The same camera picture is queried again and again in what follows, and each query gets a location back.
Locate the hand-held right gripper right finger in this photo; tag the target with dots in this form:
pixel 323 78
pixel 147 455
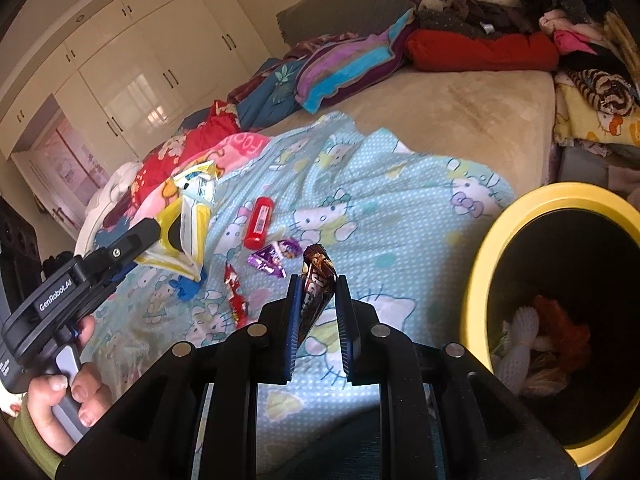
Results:
pixel 345 325

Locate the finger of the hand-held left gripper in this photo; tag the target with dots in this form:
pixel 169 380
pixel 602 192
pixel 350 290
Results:
pixel 142 235

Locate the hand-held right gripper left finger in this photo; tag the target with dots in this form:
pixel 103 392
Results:
pixel 292 320

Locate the brown chocolate wrapper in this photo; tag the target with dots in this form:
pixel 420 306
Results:
pixel 315 280

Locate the yellow and white packet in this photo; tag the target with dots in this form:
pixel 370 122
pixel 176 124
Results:
pixel 192 220

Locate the yellow trash bin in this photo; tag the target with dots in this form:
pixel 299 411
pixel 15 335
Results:
pixel 480 270

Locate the white foam net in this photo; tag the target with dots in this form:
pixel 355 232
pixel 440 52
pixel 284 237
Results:
pixel 520 360

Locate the person's left hand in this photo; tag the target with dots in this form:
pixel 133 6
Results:
pixel 45 425

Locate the white cloth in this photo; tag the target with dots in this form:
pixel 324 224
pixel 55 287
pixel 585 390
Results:
pixel 110 185

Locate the red candy wrapper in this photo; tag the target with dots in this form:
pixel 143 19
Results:
pixel 236 300

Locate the purple snack wrapper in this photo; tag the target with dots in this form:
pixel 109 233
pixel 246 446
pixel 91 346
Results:
pixel 272 257

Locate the black panel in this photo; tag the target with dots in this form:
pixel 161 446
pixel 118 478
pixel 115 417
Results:
pixel 15 240

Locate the crumpled blue glove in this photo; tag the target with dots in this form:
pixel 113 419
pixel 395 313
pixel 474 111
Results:
pixel 187 287

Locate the red plastic bottle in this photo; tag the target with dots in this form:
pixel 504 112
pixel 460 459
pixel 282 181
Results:
pixel 260 222

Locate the pink glass door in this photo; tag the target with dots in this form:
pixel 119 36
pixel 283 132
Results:
pixel 70 160

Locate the red floral quilt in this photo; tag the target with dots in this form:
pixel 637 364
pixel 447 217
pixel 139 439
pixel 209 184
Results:
pixel 200 135

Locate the pink bear-print blanket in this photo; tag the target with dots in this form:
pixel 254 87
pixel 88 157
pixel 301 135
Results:
pixel 235 147

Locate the blue cat-print blanket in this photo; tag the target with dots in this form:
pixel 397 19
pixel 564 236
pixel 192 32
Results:
pixel 375 185

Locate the cream wardrobe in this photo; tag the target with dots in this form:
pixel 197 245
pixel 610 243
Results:
pixel 150 50

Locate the blue floral quilt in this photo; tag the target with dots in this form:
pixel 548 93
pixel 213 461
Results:
pixel 270 95

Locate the beige bed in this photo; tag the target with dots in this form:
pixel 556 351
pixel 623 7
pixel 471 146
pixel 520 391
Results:
pixel 450 110

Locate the striped purple pillow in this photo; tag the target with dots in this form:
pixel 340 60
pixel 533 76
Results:
pixel 345 65

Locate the red garment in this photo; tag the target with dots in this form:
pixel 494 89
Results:
pixel 475 50

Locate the grey headboard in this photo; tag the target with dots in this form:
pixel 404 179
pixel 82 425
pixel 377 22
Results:
pixel 350 5

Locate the yellow cartoon blanket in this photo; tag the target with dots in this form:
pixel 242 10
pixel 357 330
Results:
pixel 600 125

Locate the pile of clothes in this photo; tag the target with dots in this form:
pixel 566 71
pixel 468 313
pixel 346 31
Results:
pixel 500 5

